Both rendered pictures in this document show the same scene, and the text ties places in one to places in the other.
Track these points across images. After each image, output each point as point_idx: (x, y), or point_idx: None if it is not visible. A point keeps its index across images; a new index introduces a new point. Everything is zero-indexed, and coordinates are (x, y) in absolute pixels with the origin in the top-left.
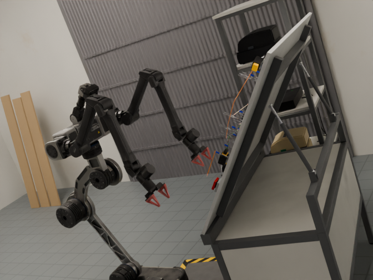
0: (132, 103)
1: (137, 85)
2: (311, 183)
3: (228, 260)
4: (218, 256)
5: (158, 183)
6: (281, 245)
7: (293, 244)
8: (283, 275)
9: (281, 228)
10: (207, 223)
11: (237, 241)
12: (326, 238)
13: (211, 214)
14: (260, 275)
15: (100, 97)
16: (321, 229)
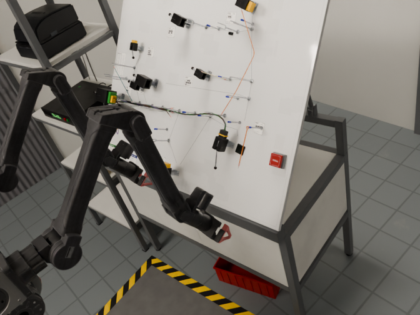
0: (14, 144)
1: (23, 104)
2: (316, 116)
3: (294, 242)
4: (289, 245)
5: (204, 211)
6: (325, 187)
7: (332, 179)
8: (325, 217)
9: (307, 175)
10: (283, 212)
11: (300, 212)
12: (347, 156)
13: (287, 198)
14: (312, 234)
15: (114, 107)
16: (346, 149)
